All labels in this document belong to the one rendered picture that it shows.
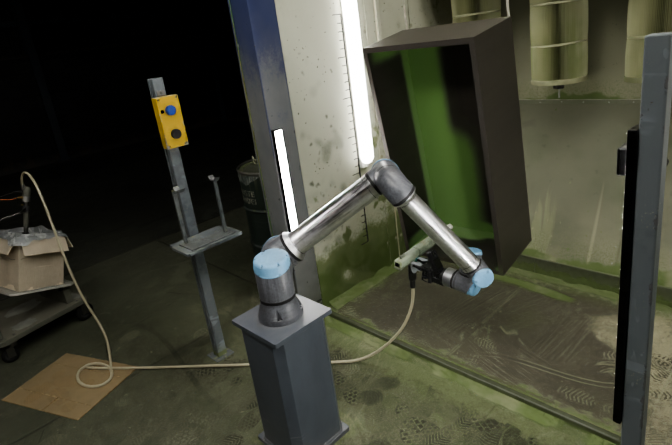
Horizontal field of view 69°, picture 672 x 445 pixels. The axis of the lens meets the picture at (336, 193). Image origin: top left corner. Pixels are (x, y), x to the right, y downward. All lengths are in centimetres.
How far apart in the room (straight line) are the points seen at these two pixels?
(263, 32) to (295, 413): 186
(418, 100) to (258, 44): 93
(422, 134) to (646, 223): 176
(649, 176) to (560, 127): 241
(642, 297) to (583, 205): 208
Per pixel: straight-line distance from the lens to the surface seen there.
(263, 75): 273
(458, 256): 211
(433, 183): 303
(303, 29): 294
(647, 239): 139
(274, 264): 198
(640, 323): 150
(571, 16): 335
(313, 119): 296
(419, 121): 289
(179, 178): 272
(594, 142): 361
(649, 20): 316
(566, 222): 350
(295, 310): 208
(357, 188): 207
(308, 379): 219
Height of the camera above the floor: 173
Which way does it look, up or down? 18 degrees down
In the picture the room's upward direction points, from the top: 8 degrees counter-clockwise
